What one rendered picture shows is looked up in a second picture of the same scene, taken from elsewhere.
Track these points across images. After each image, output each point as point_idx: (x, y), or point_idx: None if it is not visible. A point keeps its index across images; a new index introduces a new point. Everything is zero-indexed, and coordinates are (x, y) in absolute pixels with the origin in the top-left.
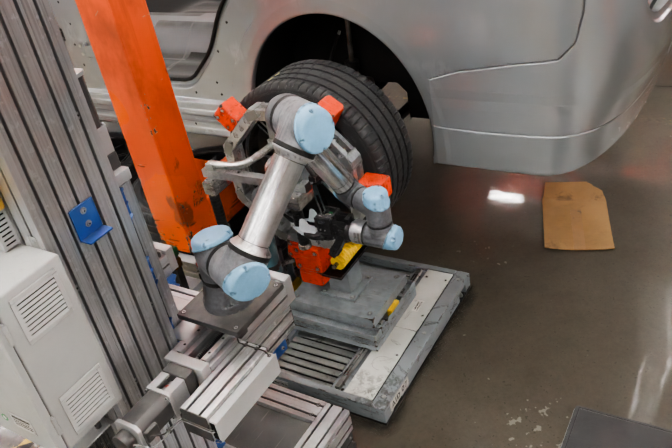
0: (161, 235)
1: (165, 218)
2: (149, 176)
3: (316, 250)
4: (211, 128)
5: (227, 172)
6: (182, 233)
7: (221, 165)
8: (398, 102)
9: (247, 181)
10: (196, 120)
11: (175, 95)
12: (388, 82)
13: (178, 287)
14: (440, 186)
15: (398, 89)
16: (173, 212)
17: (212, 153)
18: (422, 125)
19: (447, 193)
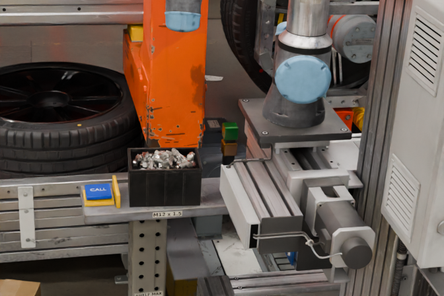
0: (154, 132)
1: (174, 102)
2: (174, 39)
3: (351, 111)
4: (105, 13)
5: (340, 4)
6: (197, 119)
7: None
8: (54, 47)
9: (368, 10)
10: (82, 4)
11: None
12: (13, 32)
13: (356, 134)
14: (210, 108)
15: (36, 37)
16: (194, 89)
17: (26, 71)
18: (113, 63)
19: (225, 112)
